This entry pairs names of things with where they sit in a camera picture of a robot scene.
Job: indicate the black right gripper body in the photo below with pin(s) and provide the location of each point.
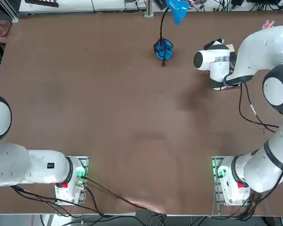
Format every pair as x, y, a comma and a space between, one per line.
208, 44

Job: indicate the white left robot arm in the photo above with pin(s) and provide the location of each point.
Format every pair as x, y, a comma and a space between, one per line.
19, 164

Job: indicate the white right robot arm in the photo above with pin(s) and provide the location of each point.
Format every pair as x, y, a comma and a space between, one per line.
261, 51

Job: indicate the blue desk lamp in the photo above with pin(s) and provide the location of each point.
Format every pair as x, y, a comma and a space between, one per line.
178, 11

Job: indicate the pink perforated slipper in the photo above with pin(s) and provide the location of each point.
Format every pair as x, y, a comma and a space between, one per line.
0, 29

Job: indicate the aluminium table post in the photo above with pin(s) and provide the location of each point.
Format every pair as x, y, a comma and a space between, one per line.
149, 8

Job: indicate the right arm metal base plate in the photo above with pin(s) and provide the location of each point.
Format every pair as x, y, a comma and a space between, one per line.
215, 162

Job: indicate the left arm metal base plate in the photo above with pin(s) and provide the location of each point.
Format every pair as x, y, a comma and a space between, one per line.
85, 161

